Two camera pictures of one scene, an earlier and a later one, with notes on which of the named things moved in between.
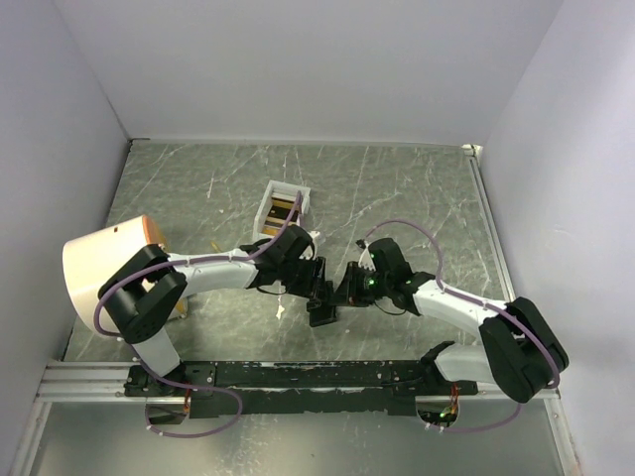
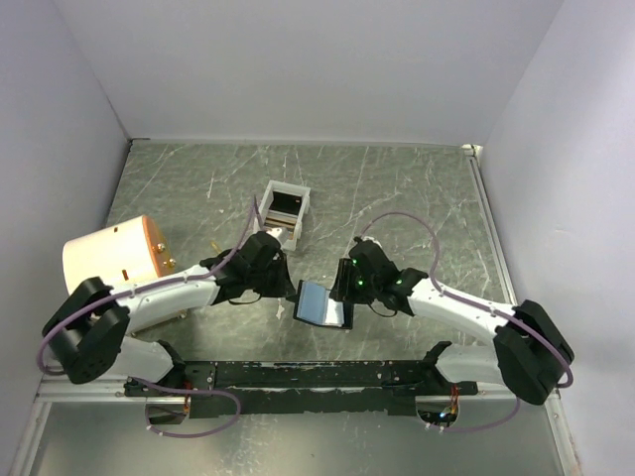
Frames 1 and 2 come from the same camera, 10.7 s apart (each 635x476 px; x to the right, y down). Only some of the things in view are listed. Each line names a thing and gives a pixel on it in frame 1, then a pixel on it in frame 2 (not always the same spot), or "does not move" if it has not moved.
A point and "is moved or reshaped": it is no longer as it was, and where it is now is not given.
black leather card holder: [321, 316] is moved or reshaped
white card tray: [277, 204] does not move
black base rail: [296, 387] does not move
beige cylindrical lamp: [90, 259] does not move
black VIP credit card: [283, 212] -> [286, 202]
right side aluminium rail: [473, 153] does not move
